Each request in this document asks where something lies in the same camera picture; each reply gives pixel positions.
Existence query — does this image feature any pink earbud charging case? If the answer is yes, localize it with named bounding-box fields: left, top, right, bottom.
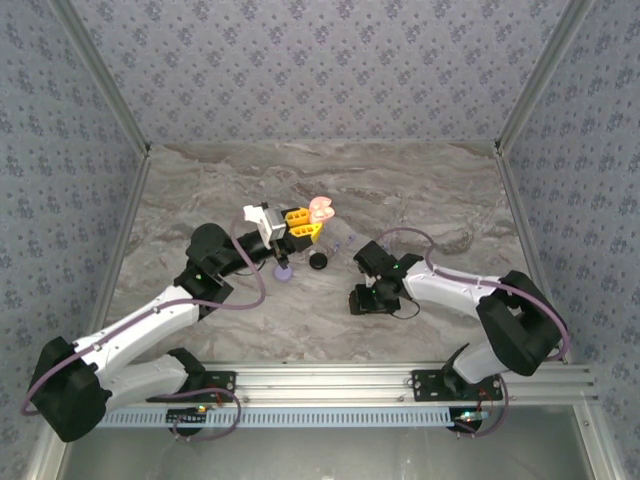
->
left=307, top=196, right=336, bottom=224

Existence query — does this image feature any small black controller board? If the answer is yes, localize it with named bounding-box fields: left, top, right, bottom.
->
left=451, top=409, right=490, bottom=432
left=166, top=407, right=210, bottom=427

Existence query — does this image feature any grey metal panel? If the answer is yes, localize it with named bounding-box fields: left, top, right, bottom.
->
left=54, top=429, right=596, bottom=480

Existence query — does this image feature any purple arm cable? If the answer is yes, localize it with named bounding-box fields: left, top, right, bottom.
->
left=19, top=217, right=267, bottom=419
left=377, top=227, right=572, bottom=362

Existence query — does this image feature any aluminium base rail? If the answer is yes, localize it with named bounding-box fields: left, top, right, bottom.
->
left=197, top=362, right=600, bottom=405

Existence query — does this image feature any pale blue slotted cable duct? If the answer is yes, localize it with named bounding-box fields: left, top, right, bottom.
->
left=97, top=406, right=459, bottom=429

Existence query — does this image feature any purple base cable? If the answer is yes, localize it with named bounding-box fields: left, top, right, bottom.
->
left=452, top=377, right=511, bottom=439
left=149, top=387, right=244, bottom=443

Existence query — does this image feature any aluminium frame post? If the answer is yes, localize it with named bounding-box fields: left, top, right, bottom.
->
left=493, top=0, right=599, bottom=157
left=48, top=0, right=152, bottom=157

